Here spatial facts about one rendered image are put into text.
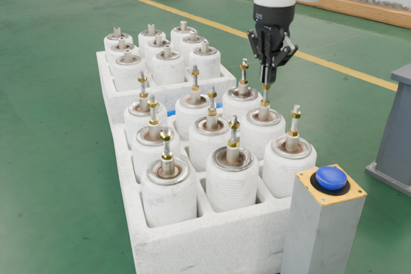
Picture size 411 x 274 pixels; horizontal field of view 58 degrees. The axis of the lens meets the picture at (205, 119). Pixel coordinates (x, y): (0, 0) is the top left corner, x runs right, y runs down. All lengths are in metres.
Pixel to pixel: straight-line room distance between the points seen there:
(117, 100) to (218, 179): 0.51
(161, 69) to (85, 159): 0.34
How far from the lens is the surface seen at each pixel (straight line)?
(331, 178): 0.53
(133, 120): 0.81
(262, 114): 0.79
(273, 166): 0.70
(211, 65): 1.14
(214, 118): 0.74
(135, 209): 0.69
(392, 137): 1.06
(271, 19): 0.69
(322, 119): 1.35
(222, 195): 0.67
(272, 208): 0.69
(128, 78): 1.09
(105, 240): 0.90
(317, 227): 0.54
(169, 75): 1.11
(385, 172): 1.11
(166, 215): 0.65
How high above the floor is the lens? 0.65
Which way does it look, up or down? 30 degrees down
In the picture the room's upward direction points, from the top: straight up
